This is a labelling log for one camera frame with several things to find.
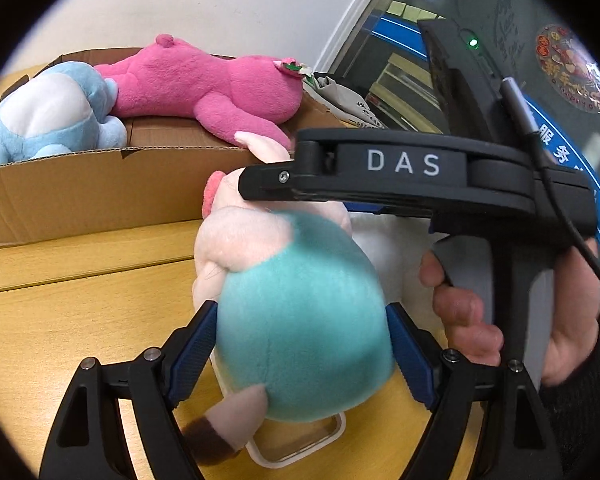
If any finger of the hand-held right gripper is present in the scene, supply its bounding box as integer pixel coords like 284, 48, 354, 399
238, 157, 433, 220

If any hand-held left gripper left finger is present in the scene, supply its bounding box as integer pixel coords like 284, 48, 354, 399
45, 300, 219, 480

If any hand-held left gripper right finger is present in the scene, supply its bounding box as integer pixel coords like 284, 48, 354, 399
385, 302, 565, 480

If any pink pig plush teal body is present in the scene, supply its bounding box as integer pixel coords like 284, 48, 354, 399
182, 130, 397, 465

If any brown cardboard box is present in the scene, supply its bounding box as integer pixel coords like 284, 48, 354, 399
0, 47, 353, 252

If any person's right forearm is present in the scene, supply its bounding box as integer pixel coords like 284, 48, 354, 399
536, 312, 600, 480

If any person's right hand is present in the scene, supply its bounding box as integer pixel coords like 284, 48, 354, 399
419, 237, 600, 390

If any beige cloth bag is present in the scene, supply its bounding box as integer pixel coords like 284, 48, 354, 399
302, 71, 383, 130

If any pink plush bear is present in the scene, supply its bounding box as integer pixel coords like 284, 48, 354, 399
92, 33, 307, 151

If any clear plastic tray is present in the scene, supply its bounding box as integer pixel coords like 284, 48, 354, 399
214, 360, 349, 470

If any round red window sticker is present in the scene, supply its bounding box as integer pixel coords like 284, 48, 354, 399
534, 24, 600, 114

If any glass door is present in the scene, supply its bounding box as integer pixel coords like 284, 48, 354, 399
325, 0, 600, 271

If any light blue plush toy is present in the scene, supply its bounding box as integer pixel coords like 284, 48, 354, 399
0, 61, 129, 167

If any black cable grey plug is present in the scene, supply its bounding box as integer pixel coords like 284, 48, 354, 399
499, 76, 600, 311

